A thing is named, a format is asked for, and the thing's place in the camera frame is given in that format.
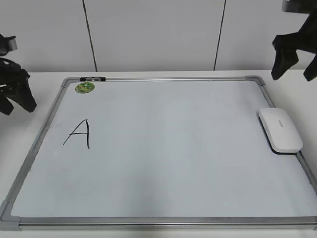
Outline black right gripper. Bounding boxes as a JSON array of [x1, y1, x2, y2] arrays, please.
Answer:
[[271, 9, 317, 82]]

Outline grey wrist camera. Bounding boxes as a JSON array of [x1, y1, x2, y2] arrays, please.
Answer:
[[0, 34, 18, 56], [282, 0, 317, 14]]

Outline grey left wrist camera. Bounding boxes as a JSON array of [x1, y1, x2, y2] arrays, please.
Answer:
[[0, 34, 18, 56]]

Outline round green sticker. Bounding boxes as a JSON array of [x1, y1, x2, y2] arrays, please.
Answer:
[[75, 82, 95, 94]]

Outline white board eraser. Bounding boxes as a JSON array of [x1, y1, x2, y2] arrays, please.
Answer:
[[259, 108, 304, 154]]

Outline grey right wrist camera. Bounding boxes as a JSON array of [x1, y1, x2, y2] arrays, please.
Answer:
[[282, 0, 317, 14]]

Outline black metal hanging clip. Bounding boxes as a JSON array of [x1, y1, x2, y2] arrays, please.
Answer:
[[80, 77, 106, 82]]

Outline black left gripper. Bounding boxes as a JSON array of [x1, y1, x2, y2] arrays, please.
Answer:
[[0, 58, 37, 115]]

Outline white board with aluminium frame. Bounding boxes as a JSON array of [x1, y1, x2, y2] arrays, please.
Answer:
[[0, 76, 317, 231]]

